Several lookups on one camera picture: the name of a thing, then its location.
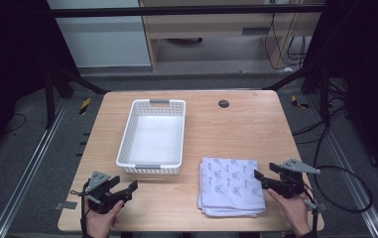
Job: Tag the white towel with blue print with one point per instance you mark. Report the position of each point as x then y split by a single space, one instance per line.
231 186

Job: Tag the person's left hand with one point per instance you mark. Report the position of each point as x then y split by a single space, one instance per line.
101 220

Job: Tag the aluminium floor rail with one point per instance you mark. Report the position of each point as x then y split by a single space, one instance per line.
27 172
352 175

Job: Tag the black curtain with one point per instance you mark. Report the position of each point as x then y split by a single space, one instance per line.
11 66
368 66

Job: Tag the yellow black striped tape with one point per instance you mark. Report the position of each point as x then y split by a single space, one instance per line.
84 106
298 102

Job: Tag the black metal frame stand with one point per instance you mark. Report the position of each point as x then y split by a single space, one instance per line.
324 95
49 99

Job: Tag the white cabinet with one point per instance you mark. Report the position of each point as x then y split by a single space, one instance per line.
103 39

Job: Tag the black horizontal frame bar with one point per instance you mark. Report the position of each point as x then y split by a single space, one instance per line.
176 11

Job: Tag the grey tape strip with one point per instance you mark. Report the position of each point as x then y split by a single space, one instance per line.
66 205
322 207

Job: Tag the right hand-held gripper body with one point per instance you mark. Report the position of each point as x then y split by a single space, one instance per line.
290 185

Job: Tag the white perforated plastic basket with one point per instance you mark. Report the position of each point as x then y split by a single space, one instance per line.
153 139

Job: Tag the light wooden desk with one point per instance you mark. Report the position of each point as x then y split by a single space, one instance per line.
209 28

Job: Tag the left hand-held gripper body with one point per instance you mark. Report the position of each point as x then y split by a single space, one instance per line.
100 198

